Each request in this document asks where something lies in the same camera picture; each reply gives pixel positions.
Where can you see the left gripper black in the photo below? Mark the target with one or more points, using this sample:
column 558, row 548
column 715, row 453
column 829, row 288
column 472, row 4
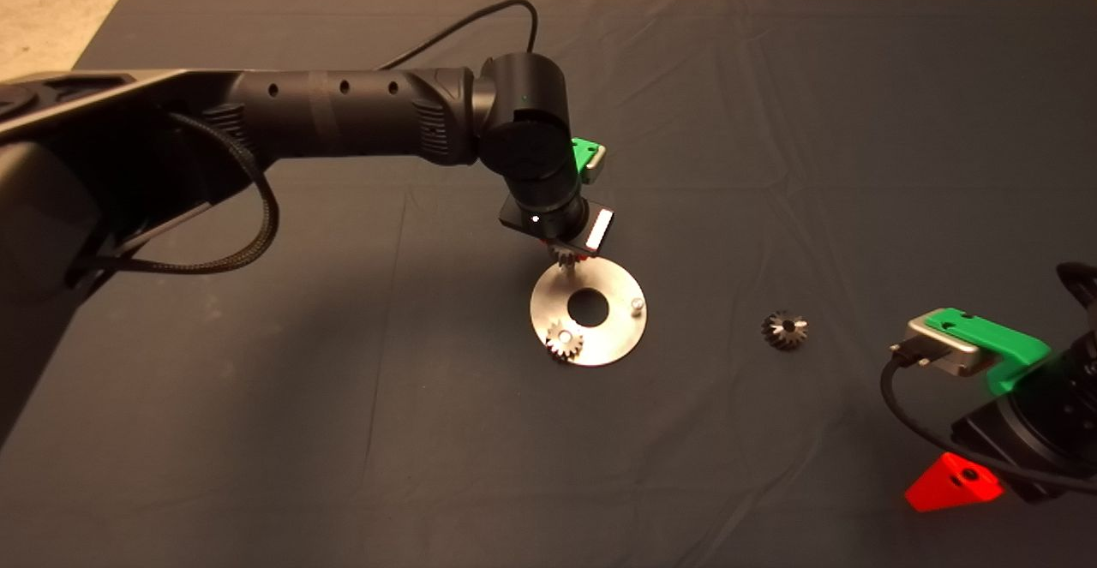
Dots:
column 557, row 225

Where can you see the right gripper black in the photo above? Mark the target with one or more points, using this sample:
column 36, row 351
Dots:
column 1028, row 435

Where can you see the small steel spur gear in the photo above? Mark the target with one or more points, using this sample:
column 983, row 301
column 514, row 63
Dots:
column 566, row 343
column 784, row 330
column 567, row 255

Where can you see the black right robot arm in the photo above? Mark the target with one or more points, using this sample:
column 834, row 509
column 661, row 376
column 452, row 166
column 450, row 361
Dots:
column 1082, row 332

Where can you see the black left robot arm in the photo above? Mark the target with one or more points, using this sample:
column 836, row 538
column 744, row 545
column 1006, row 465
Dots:
column 343, row 118

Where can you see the round metal carrier plate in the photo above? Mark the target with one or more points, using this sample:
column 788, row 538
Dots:
column 617, row 328

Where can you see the dark grey table cloth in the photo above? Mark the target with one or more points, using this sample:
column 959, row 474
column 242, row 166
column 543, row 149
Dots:
column 771, row 122

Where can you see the left silver camera box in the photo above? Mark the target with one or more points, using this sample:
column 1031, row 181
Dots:
column 597, row 165

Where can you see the silver camera box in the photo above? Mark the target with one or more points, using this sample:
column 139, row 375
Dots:
column 597, row 165
column 938, row 352

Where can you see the left green camera mount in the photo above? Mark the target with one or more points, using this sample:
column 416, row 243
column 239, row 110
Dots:
column 584, row 152

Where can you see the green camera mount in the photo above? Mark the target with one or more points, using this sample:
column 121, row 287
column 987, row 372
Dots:
column 584, row 152
column 986, row 337

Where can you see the right silver camera box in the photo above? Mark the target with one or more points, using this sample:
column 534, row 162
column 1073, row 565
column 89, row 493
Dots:
column 938, row 352

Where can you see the right green camera mount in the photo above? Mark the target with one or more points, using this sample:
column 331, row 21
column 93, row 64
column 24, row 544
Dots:
column 986, row 337

